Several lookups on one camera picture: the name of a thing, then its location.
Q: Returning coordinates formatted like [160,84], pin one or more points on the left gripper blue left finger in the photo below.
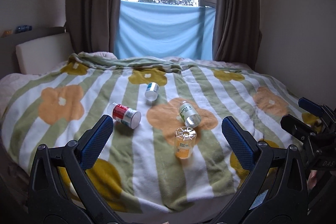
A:
[48,200]

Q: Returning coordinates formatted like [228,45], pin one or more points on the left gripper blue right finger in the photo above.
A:
[285,201]

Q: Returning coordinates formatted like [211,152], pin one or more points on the orange label clear plastic cup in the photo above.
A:
[184,142]

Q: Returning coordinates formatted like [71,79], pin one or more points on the red label clear plastic cup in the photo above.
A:
[125,115]

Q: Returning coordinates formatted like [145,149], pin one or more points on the green label clear plastic cup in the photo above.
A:
[189,115]

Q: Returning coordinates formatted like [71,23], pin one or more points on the blue label white plastic cup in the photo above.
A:
[152,91]

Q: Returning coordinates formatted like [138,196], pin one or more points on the person's right hand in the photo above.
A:
[312,180]

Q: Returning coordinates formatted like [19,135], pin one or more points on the striped floral fleece blanket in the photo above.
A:
[137,172]

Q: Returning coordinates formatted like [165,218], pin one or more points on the brown right curtain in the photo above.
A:
[237,34]

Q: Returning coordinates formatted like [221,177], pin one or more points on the white cushioned headboard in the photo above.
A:
[43,54]

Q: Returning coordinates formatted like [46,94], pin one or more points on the blue toy on shelf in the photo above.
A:
[23,28]

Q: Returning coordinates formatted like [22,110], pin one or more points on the light blue window cloth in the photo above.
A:
[147,29]

